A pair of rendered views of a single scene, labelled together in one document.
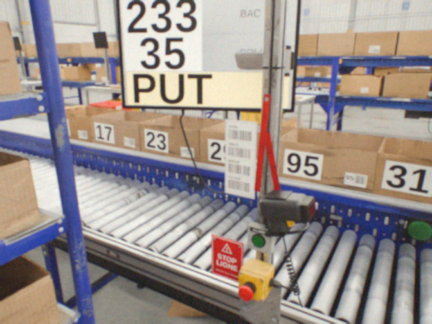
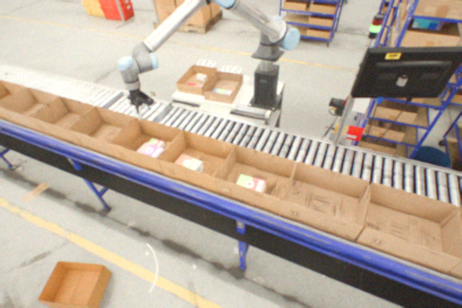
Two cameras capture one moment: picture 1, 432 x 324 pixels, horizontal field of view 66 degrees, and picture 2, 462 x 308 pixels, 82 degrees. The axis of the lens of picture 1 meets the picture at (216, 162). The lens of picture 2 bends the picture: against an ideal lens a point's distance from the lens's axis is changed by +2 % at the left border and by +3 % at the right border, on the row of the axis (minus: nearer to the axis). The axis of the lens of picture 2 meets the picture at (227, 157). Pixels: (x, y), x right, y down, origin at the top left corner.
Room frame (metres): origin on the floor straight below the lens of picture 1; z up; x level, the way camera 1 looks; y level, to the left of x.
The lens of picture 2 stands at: (2.17, -1.05, 2.21)
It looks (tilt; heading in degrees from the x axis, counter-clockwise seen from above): 47 degrees down; 177
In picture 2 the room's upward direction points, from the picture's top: 4 degrees counter-clockwise
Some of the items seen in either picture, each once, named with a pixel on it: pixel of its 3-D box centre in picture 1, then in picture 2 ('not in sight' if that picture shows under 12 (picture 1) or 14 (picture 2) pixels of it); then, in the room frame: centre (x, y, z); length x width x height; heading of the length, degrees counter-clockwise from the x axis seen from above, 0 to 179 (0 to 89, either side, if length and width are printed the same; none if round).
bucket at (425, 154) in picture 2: not in sight; (424, 167); (0.67, 0.94, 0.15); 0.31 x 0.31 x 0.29
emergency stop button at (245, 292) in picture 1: (247, 290); not in sight; (0.69, -0.08, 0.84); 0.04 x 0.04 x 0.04; 59
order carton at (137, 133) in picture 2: not in sight; (149, 145); (0.80, -1.51, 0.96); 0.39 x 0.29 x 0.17; 59
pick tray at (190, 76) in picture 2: not in sight; (197, 79); (-0.29, -1.17, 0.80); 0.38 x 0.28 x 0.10; 153
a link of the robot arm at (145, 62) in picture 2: not in sight; (146, 62); (0.68, -1.40, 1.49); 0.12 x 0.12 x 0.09; 24
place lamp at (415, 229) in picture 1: (420, 231); not in sight; (1.02, -0.71, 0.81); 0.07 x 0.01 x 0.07; 59
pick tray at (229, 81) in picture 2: not in sight; (224, 86); (-0.11, -0.91, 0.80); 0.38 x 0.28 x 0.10; 155
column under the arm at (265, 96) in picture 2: not in sight; (265, 85); (0.13, -0.55, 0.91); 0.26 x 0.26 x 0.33; 62
